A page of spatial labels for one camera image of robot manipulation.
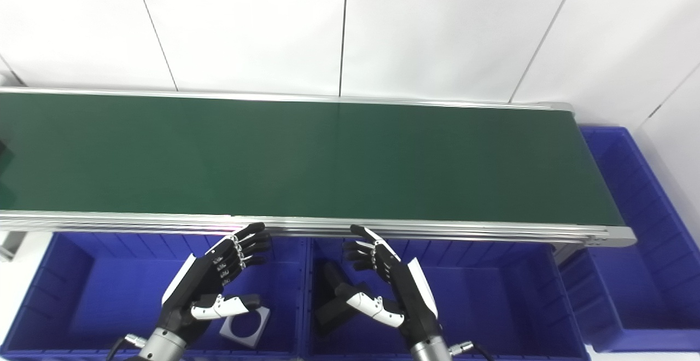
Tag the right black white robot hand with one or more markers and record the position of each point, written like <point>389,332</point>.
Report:
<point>407,301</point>

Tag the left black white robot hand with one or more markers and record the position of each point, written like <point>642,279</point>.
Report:
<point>197,290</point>

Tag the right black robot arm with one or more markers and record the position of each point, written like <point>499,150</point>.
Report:
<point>431,350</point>

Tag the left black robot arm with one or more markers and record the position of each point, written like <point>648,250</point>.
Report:
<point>161,347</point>

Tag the black part with cylinder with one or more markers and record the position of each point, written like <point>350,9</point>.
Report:
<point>331,312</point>

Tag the white square part round hole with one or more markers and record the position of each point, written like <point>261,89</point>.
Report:
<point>260,336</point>

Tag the blue plastic bin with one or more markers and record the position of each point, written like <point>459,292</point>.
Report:
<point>492,295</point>
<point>640,273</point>
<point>109,295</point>

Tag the aluminium conveyor support leg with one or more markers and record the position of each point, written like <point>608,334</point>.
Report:
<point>10,243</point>
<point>563,252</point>

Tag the green conveyor belt aluminium frame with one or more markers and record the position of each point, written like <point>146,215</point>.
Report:
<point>306,158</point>

